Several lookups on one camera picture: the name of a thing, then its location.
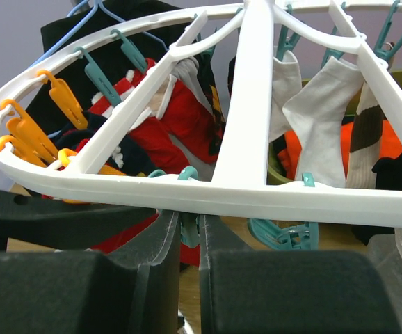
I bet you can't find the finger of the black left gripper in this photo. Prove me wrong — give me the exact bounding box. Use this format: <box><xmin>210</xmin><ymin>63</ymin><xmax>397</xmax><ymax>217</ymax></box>
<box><xmin>0</xmin><ymin>191</ymin><xmax>157</xmax><ymax>251</ymax></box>

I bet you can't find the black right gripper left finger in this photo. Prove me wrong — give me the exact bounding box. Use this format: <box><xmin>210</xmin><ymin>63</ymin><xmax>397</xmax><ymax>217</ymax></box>
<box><xmin>0</xmin><ymin>212</ymin><xmax>180</xmax><ymax>333</ymax></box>

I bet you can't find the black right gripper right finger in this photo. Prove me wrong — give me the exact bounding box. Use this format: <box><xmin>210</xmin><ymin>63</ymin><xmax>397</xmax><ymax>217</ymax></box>
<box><xmin>199</xmin><ymin>215</ymin><xmax>401</xmax><ymax>333</ymax></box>

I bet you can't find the teal clothes peg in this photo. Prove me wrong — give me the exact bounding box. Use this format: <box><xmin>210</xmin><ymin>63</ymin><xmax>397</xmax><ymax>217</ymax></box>
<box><xmin>178</xmin><ymin>166</ymin><xmax>200</xmax><ymax>248</ymax></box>
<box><xmin>248</xmin><ymin>218</ymin><xmax>319</xmax><ymax>251</ymax></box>

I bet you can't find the white round clip hanger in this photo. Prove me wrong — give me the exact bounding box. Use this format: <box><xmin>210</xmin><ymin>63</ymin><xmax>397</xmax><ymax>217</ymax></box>
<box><xmin>0</xmin><ymin>1</ymin><xmax>402</xmax><ymax>228</ymax></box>

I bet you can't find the red santa bear sock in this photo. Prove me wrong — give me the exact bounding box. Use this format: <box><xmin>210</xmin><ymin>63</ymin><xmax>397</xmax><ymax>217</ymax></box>
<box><xmin>90</xmin><ymin>212</ymin><xmax>177</xmax><ymax>267</ymax></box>

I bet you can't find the orange clothes peg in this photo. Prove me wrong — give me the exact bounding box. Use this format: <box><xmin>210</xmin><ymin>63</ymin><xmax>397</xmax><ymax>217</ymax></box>
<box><xmin>0</xmin><ymin>99</ymin><xmax>58</xmax><ymax>167</ymax></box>
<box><xmin>36</xmin><ymin>70</ymin><xmax>88</xmax><ymax>130</ymax></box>

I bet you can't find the white orange hanging sock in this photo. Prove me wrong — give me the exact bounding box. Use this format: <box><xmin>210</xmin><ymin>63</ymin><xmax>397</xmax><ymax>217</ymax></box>
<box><xmin>282</xmin><ymin>57</ymin><xmax>364</xmax><ymax>188</ymax></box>

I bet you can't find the white brown hanging sock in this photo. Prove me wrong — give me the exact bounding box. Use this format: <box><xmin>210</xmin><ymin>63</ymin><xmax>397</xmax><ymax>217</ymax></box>
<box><xmin>346</xmin><ymin>82</ymin><xmax>384</xmax><ymax>189</ymax></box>

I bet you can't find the dark argyle hanging sock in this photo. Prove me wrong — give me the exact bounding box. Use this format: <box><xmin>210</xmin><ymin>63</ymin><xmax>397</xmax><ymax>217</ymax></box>
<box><xmin>195</xmin><ymin>54</ymin><xmax>226</xmax><ymax>156</ymax></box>

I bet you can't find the olive green bucket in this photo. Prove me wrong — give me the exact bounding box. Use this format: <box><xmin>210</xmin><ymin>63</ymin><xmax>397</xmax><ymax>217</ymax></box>
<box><xmin>269</xmin><ymin>59</ymin><xmax>402</xmax><ymax>189</ymax></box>

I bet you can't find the blue wire hanger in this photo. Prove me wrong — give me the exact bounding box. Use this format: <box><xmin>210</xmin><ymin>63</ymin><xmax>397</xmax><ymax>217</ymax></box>
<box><xmin>0</xmin><ymin>0</ymin><xmax>170</xmax><ymax>168</ymax></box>

